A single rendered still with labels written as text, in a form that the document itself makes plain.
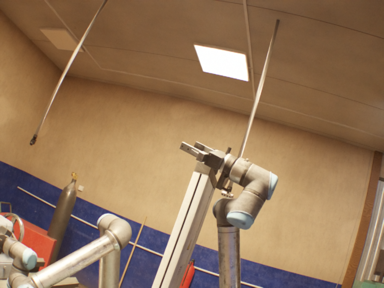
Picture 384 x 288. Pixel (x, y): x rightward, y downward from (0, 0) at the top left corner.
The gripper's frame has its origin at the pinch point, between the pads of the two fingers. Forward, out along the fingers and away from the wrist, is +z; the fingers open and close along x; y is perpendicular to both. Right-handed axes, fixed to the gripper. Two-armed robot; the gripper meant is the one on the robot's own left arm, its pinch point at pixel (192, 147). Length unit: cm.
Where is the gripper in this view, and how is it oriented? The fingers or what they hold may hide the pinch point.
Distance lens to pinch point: 122.6
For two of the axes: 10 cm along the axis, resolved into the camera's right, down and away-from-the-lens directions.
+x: -3.7, 0.2, -9.3
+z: -8.4, -4.3, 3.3
